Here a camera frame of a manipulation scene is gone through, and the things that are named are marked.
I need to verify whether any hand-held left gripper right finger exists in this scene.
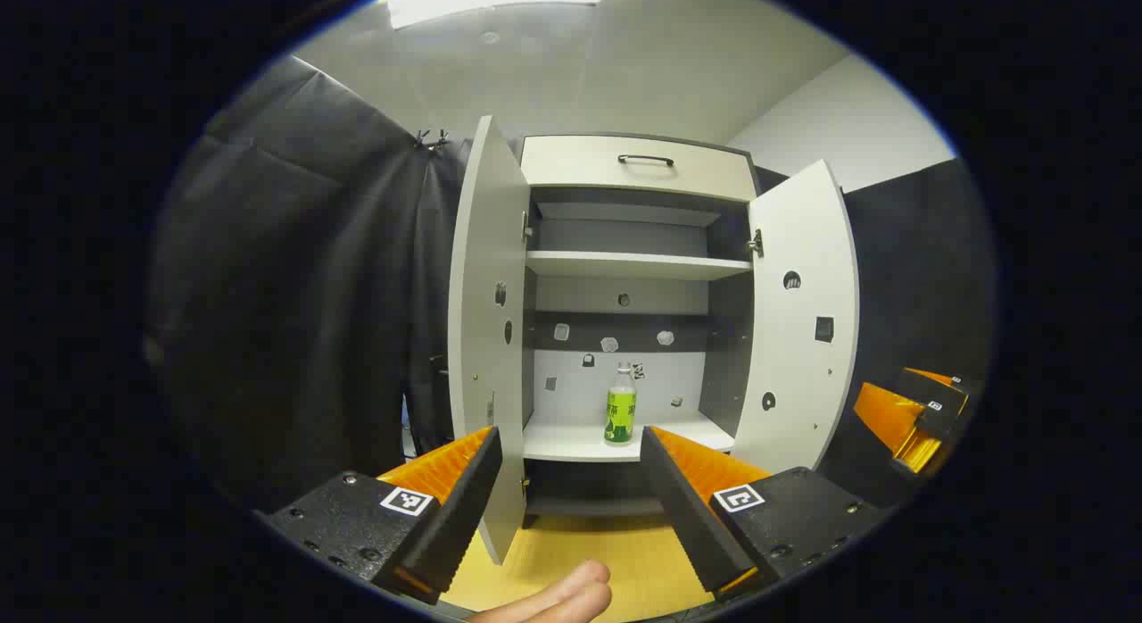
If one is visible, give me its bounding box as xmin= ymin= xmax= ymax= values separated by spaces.
xmin=640 ymin=425 xmax=889 ymax=604

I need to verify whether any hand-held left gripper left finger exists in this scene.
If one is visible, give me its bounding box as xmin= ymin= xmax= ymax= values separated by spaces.
xmin=254 ymin=425 xmax=503 ymax=606

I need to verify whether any green label clear bottle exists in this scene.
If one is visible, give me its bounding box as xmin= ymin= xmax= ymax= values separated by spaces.
xmin=604 ymin=362 xmax=638 ymax=445

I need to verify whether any white cabinet door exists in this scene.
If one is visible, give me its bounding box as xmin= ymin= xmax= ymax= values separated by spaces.
xmin=732 ymin=159 xmax=860 ymax=477
xmin=446 ymin=114 xmax=534 ymax=566

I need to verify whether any grey white cabinet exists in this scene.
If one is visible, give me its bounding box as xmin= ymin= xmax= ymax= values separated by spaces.
xmin=520 ymin=132 xmax=764 ymax=530

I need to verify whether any white cabinet shelf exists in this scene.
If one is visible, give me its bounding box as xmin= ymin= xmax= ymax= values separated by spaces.
xmin=524 ymin=411 xmax=737 ymax=463
xmin=526 ymin=251 xmax=753 ymax=281

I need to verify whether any white cabinet drawer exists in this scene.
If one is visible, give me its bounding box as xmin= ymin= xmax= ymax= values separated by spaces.
xmin=522 ymin=135 xmax=757 ymax=203

